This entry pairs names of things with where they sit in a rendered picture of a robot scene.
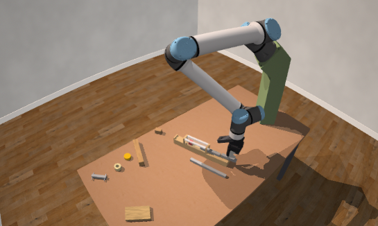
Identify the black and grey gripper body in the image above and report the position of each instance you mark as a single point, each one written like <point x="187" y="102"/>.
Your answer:
<point x="236" y="145"/>

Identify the orange short cylinder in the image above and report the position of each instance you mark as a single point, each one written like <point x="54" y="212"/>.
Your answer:
<point x="127" y="156"/>

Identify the light wooden batten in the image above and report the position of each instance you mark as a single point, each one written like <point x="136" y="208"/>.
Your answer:
<point x="138" y="152"/>

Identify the cream roll of tape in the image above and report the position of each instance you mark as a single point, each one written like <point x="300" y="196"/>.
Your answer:
<point x="117" y="167"/>

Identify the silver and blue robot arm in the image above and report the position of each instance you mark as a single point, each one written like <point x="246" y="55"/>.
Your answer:
<point x="249" y="34"/>

